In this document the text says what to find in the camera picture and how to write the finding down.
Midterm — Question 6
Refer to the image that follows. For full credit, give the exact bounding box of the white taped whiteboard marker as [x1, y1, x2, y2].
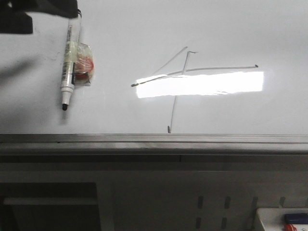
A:
[61, 16, 94, 111]

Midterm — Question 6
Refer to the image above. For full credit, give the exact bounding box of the white tray with items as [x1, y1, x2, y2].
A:
[254, 208, 308, 231]

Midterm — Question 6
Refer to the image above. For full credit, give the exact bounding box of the red marker cap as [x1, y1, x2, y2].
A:
[284, 224, 308, 231]

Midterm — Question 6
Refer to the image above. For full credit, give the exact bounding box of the blue marker cap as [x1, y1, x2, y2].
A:
[284, 213, 308, 224]

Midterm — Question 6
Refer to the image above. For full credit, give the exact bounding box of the white whiteboard with aluminium frame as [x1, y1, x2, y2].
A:
[0, 0, 308, 155]

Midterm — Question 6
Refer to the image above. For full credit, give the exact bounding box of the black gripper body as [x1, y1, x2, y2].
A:
[0, 0, 81, 34]

